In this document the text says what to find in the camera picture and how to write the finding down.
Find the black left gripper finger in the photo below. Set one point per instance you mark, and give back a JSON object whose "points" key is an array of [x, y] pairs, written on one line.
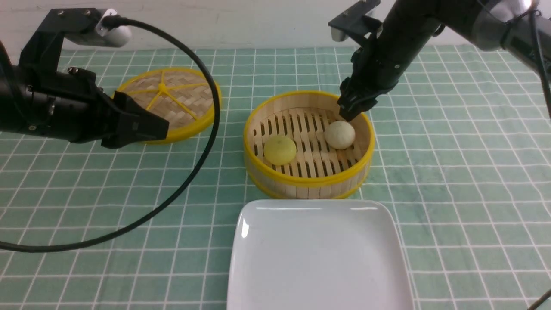
{"points": [[126, 122]]}

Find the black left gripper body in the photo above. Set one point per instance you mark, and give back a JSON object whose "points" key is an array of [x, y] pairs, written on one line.
{"points": [[51, 104]]}

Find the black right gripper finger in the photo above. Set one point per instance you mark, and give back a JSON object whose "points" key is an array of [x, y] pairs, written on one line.
{"points": [[353, 102]]}

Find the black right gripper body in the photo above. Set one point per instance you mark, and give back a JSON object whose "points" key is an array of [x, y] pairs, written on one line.
{"points": [[406, 29]]}

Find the beige steamed bun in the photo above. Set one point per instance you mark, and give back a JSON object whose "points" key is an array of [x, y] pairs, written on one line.
{"points": [[340, 135]]}

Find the yellow steamed bun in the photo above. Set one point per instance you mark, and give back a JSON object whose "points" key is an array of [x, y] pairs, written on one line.
{"points": [[279, 150]]}

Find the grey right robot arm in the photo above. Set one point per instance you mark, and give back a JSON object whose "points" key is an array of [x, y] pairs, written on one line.
{"points": [[516, 26]]}

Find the white square plate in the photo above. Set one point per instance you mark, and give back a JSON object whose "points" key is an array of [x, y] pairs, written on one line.
{"points": [[317, 255]]}

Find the yellow bamboo steamer lid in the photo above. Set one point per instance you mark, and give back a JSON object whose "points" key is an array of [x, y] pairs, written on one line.
{"points": [[182, 96]]}

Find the yellow bamboo steamer basket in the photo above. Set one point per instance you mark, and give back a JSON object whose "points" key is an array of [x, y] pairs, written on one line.
{"points": [[317, 171]]}

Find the green checkered tablecloth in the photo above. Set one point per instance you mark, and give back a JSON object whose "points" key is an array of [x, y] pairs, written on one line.
{"points": [[462, 162]]}

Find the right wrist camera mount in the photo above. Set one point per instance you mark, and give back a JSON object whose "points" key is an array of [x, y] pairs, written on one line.
{"points": [[356, 23]]}

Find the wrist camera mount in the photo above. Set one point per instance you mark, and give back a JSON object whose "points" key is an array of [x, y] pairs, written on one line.
{"points": [[356, 23], [81, 26]]}

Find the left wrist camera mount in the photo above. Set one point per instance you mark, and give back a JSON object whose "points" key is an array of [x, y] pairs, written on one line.
{"points": [[81, 26]]}

